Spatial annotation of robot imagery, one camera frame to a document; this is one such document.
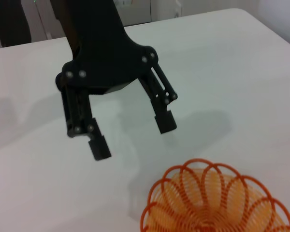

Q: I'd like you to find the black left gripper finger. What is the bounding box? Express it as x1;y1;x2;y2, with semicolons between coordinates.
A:
137;61;178;135

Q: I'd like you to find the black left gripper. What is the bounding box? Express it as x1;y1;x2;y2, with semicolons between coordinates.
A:
50;0;160;161

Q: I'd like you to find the orange wire basket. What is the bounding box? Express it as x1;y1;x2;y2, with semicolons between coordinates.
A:
140;158;290;232

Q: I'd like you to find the dark blurry background object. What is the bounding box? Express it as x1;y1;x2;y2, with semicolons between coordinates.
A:
0;0;31;49

